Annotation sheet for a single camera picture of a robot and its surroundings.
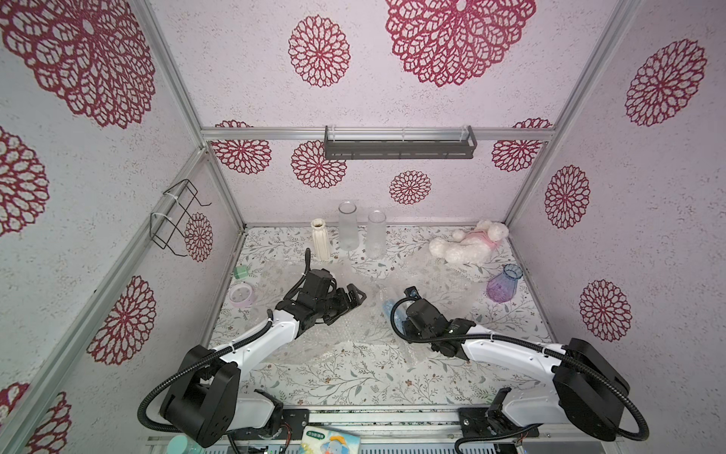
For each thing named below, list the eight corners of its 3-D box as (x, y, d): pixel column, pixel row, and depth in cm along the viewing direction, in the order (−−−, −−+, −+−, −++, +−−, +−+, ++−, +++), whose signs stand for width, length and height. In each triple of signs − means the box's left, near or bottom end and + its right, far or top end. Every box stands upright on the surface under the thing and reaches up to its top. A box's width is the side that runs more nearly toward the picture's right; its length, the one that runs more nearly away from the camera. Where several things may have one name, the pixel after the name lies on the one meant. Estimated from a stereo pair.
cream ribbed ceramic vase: (316, 261, 111) (309, 231, 98) (317, 248, 115) (311, 218, 102) (330, 261, 111) (325, 231, 98) (331, 248, 115) (327, 218, 102)
